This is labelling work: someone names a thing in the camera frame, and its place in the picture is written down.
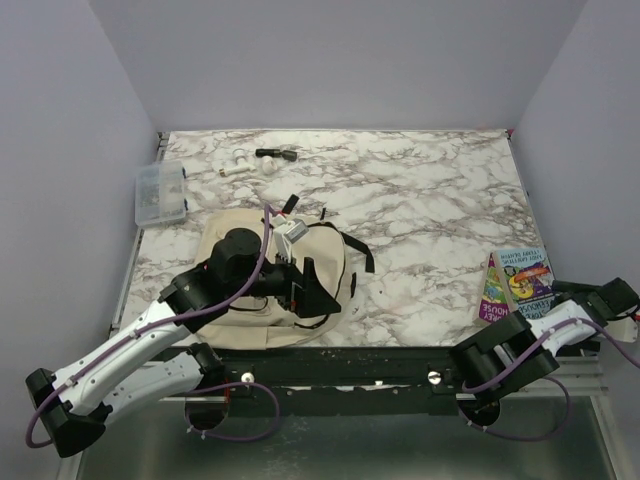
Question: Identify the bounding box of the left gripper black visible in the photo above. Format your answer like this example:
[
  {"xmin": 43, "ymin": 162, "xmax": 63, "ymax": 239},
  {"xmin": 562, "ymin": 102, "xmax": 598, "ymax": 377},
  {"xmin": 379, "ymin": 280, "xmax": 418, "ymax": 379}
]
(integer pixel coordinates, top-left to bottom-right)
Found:
[{"xmin": 229, "ymin": 247, "xmax": 342, "ymax": 318}]

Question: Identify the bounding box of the beige student backpack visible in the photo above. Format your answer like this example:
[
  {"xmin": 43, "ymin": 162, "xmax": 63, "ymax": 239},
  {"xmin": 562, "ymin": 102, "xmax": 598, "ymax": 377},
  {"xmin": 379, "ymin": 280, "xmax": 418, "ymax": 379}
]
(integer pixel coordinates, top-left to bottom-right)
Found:
[{"xmin": 195, "ymin": 214, "xmax": 375, "ymax": 350}]

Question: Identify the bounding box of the Treehouse book blue cover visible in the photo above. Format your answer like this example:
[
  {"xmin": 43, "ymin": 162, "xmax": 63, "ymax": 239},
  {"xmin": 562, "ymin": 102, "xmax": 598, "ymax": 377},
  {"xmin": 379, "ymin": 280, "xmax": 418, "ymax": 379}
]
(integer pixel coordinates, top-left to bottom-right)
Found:
[{"xmin": 494, "ymin": 247, "xmax": 555, "ymax": 319}]

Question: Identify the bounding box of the Treehouse book purple cover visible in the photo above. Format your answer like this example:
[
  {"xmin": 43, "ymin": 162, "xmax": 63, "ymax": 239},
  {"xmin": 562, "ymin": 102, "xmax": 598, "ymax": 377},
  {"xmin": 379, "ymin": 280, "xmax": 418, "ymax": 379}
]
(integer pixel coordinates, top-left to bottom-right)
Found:
[{"xmin": 476, "ymin": 253, "xmax": 510, "ymax": 323}]

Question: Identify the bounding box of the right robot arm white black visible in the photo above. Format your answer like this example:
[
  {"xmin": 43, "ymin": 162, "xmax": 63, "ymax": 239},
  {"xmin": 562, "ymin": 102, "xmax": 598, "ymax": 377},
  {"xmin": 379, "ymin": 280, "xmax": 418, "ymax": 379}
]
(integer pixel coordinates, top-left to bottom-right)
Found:
[{"xmin": 450, "ymin": 278, "xmax": 639, "ymax": 412}]

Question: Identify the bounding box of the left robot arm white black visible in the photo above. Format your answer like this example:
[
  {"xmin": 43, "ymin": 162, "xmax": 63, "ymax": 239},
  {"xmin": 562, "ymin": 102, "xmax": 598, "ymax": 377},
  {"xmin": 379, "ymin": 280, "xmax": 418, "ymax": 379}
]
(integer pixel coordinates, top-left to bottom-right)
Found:
[{"xmin": 26, "ymin": 220, "xmax": 341, "ymax": 458}]

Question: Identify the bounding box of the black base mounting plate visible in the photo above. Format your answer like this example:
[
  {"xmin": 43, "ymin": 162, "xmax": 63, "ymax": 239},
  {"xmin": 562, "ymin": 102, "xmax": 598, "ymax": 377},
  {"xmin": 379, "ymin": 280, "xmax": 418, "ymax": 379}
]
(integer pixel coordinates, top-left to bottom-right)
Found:
[{"xmin": 186, "ymin": 344, "xmax": 504, "ymax": 419}]

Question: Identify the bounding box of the small white round cap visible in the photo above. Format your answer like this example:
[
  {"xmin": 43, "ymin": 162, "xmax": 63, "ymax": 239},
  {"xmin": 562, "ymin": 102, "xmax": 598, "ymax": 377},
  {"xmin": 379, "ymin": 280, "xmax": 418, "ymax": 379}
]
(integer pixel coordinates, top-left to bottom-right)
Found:
[{"xmin": 261, "ymin": 156, "xmax": 278, "ymax": 175}]

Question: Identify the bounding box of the black cylindrical tool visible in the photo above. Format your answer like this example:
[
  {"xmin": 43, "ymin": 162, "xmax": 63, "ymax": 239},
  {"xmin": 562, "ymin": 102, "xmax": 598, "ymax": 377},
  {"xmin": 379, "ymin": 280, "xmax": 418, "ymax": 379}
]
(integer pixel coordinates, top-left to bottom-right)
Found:
[{"xmin": 255, "ymin": 148, "xmax": 298, "ymax": 162}]

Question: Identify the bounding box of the white plastic pipe fitting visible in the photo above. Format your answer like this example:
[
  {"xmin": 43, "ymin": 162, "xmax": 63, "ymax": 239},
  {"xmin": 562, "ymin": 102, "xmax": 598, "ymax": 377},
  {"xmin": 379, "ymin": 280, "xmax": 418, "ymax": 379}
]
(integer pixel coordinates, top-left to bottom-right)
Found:
[{"xmin": 218, "ymin": 149, "xmax": 256, "ymax": 177}]

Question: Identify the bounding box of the clear plastic organizer box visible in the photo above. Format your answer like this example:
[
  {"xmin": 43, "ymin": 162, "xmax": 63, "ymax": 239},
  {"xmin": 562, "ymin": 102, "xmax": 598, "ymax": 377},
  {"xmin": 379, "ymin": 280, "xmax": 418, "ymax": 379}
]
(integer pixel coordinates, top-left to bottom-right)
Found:
[{"xmin": 135, "ymin": 161, "xmax": 188, "ymax": 228}]

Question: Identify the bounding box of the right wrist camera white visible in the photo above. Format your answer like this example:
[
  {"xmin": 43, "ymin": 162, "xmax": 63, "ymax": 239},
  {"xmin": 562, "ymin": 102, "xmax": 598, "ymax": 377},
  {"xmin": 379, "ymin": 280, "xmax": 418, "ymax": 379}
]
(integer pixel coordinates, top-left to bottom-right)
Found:
[{"xmin": 606, "ymin": 317, "xmax": 639, "ymax": 344}]

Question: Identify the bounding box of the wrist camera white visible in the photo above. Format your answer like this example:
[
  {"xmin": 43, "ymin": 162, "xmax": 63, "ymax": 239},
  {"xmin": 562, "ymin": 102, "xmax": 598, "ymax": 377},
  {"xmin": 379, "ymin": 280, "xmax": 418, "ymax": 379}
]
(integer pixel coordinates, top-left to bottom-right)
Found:
[
  {"xmin": 606, "ymin": 317, "xmax": 639, "ymax": 344},
  {"xmin": 272, "ymin": 215, "xmax": 309, "ymax": 263}
]

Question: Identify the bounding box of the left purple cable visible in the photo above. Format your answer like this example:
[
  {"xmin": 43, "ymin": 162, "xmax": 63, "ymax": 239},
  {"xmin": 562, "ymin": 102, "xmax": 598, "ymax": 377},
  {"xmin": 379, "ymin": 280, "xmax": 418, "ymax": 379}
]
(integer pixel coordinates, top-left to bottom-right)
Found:
[{"xmin": 25, "ymin": 202, "xmax": 281, "ymax": 446}]

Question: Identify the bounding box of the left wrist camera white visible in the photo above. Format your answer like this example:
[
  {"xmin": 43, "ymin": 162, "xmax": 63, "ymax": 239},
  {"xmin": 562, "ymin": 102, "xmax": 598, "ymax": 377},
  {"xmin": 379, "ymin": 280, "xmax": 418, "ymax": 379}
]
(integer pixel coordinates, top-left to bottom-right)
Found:
[{"xmin": 272, "ymin": 215, "xmax": 309, "ymax": 263}]

